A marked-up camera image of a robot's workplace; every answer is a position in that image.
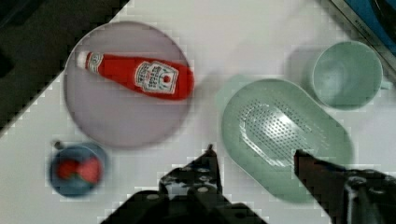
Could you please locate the blue small bowl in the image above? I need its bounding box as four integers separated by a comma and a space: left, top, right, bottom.
48, 143, 108, 198

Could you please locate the grey round plate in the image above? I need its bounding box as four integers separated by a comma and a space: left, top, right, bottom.
64, 21, 191, 148

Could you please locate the red strawberry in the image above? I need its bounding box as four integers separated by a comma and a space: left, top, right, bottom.
56, 160, 78, 179
77, 158, 102, 184

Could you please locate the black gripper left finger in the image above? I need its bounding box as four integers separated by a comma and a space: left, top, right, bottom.
159, 144, 222, 200

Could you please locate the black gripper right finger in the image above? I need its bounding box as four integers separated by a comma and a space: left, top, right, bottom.
294, 149, 396, 224

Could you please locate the red ketchup bottle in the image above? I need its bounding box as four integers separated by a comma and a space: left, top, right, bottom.
77, 51, 194, 101

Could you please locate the green mug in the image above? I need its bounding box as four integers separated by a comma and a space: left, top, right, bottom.
308, 41, 393, 110

